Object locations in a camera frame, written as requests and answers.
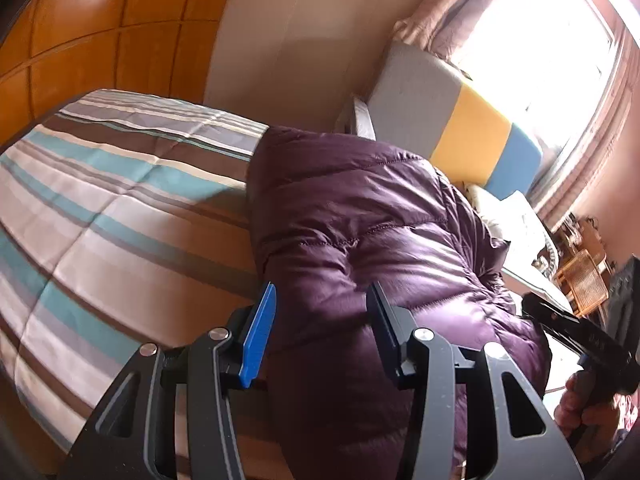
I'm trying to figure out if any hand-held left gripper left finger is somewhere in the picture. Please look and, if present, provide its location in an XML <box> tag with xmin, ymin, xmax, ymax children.
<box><xmin>59</xmin><ymin>282</ymin><xmax>277</xmax><ymax>480</ymax></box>

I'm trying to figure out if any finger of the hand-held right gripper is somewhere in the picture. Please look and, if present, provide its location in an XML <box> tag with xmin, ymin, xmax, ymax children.
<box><xmin>521</xmin><ymin>293</ymin><xmax>583</xmax><ymax>336</ymax></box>

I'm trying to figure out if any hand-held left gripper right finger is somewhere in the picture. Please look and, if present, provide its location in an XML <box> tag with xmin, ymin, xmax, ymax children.
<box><xmin>366</xmin><ymin>282</ymin><xmax>585</xmax><ymax>480</ymax></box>

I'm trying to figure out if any purple quilted down jacket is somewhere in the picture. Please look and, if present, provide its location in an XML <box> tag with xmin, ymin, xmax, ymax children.
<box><xmin>247</xmin><ymin>126</ymin><xmax>551</xmax><ymax>480</ymax></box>

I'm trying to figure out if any person's right hand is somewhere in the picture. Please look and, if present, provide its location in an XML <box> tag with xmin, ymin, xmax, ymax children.
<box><xmin>554</xmin><ymin>372</ymin><xmax>631</xmax><ymax>461</ymax></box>

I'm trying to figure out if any white side table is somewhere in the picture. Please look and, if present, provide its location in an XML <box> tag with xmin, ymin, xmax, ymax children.
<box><xmin>501</xmin><ymin>259</ymin><xmax>575</xmax><ymax>313</ymax></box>

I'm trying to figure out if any white cushion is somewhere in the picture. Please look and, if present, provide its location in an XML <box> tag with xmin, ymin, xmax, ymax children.
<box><xmin>495</xmin><ymin>191</ymin><xmax>551</xmax><ymax>271</ymax></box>

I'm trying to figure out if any beige cushion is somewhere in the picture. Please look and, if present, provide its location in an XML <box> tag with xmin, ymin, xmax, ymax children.
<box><xmin>465</xmin><ymin>184</ymin><xmax>507</xmax><ymax>236</ymax></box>

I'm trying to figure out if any pink curtain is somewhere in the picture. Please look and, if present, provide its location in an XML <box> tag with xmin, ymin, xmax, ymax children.
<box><xmin>392</xmin><ymin>0</ymin><xmax>531</xmax><ymax>61</ymax></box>
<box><xmin>530</xmin><ymin>25</ymin><xmax>640</xmax><ymax>233</ymax></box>

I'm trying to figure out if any striped bed blanket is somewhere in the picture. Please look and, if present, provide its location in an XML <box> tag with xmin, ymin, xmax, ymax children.
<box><xmin>0</xmin><ymin>89</ymin><xmax>301</xmax><ymax>480</ymax></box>

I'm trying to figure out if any grey yellow blue sofa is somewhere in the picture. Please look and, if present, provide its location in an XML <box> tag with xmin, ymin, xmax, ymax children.
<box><xmin>335</xmin><ymin>42</ymin><xmax>546</xmax><ymax>201</ymax></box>

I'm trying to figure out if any bright window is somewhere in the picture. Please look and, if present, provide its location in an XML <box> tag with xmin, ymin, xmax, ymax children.
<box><xmin>455</xmin><ymin>0</ymin><xmax>618</xmax><ymax>161</ymax></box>

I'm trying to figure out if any wooden wardrobe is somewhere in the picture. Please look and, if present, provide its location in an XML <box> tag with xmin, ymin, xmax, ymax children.
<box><xmin>0</xmin><ymin>0</ymin><xmax>246</xmax><ymax>147</ymax></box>

